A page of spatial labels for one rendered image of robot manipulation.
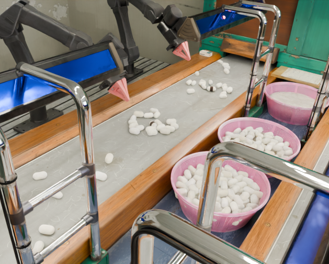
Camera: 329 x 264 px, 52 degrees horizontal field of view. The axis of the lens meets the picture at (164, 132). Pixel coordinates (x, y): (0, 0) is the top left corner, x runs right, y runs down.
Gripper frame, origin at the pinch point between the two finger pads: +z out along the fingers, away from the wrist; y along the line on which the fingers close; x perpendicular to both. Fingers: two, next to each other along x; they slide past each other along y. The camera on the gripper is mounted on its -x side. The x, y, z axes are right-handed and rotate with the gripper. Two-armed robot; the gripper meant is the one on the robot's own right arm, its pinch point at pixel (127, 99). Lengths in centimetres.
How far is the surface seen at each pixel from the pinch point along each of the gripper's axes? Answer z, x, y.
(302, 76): 34, -24, 78
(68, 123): -3.9, 9.8, -19.3
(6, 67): -114, 173, 71
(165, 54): -43, 93, 162
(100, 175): 17.1, -7.4, -32.4
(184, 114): 16.3, -4.2, 15.6
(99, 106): -4.9, 10.6, -3.5
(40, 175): 7.6, 1.0, -42.1
